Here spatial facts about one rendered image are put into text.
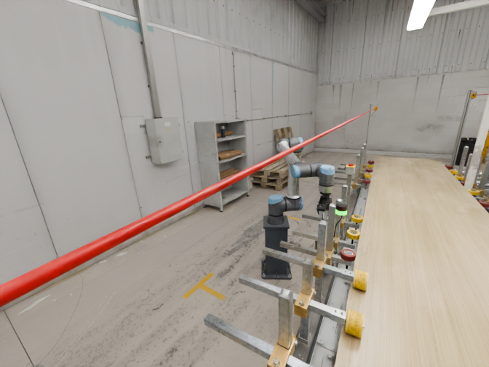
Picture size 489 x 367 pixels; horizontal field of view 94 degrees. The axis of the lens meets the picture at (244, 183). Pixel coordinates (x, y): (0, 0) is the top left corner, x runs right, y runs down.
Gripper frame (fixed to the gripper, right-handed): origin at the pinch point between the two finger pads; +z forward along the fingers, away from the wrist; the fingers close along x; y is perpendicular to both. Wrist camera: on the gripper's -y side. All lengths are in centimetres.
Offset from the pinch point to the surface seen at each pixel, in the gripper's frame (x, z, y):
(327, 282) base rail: -9.9, 27.3, -25.3
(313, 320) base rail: -9, 27, -55
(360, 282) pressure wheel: -27, 2, -49
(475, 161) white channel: -105, -18, 139
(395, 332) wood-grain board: -40, 7, -64
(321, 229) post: -7.8, -16.9, -43.1
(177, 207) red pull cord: -15, -67, -134
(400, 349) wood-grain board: -41, 7, -70
